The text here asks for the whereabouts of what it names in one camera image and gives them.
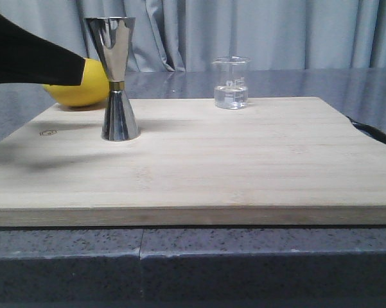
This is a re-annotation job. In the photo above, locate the yellow lemon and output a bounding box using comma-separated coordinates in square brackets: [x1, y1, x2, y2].
[42, 58, 109, 107]

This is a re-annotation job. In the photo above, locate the steel double jigger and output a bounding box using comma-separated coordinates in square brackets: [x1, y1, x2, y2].
[85, 17, 140, 141]

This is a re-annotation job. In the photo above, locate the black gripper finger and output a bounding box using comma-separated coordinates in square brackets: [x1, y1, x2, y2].
[0, 14, 85, 86]

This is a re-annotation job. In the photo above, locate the black cutting board handle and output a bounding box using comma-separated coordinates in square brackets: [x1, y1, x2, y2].
[346, 116, 386, 145]

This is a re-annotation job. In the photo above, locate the grey curtain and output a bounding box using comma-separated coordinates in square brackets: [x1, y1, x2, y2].
[0, 1, 386, 72]

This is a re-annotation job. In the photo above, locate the wooden cutting board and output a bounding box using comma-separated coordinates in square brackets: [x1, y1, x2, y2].
[0, 97, 386, 227]

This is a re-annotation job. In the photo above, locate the clear glass beaker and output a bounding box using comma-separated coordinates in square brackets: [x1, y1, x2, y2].
[212, 56, 250, 110]

